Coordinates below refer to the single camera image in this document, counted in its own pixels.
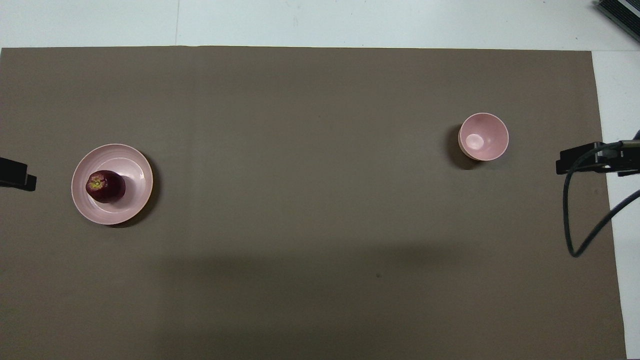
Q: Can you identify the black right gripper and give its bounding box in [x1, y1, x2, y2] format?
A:
[556, 140, 640, 177]

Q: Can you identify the dark red apple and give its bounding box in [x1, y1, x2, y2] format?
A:
[86, 170, 127, 204]

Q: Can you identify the pink bowl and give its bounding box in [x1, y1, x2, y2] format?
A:
[458, 112, 510, 162]

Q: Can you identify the pink plate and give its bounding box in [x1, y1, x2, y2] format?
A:
[71, 143, 154, 226]

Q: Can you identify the dark grey ribbed device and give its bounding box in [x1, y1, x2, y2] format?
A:
[595, 0, 640, 43]

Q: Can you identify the brown table mat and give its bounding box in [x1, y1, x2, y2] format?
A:
[0, 46, 628, 360]

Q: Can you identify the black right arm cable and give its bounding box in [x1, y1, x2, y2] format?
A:
[562, 140, 640, 258]

